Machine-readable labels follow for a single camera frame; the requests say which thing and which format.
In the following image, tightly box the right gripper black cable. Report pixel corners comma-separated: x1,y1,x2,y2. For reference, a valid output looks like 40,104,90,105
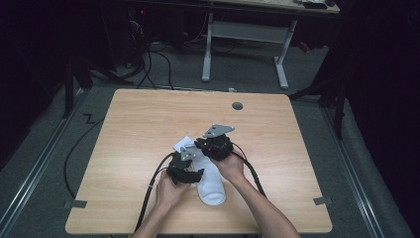
231,142,267,199

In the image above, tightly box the person's right hand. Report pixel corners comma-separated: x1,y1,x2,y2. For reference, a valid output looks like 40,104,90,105
210,152,247,184

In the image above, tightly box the person's left hand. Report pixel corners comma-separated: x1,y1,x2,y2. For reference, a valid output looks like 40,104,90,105
155,171,192,210

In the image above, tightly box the long black floor cable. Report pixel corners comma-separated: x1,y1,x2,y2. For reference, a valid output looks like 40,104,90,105
62,117,106,199

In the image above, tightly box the black computer tower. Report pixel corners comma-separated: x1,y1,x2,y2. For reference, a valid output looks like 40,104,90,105
127,5,151,67

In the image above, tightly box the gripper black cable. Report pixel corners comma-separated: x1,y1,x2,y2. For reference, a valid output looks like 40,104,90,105
134,152,176,232
231,142,267,199

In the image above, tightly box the white-framed wooden desk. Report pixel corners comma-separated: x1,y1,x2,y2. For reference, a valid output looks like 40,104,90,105
197,0,341,90

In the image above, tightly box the dark curtain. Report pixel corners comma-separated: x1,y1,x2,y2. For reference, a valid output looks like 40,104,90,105
330,0,420,229
0,0,110,170

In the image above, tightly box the aluminium floor rail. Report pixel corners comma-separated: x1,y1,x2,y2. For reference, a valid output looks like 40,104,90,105
0,88,87,230
321,107,386,238

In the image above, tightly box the black metal stand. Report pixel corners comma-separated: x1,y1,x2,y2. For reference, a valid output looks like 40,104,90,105
61,56,133,119
288,75,348,140

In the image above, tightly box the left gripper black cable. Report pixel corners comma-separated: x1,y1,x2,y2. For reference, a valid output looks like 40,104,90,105
134,152,176,232

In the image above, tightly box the black device on desk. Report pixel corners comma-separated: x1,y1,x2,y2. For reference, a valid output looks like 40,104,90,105
301,0,329,10

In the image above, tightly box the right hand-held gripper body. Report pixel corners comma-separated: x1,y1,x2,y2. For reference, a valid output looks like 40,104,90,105
197,123,236,163

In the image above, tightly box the white sock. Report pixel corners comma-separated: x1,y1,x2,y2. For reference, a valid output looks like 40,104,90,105
172,135,193,154
184,140,228,206

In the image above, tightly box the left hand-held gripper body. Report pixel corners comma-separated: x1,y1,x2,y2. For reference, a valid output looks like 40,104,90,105
165,146,198,185

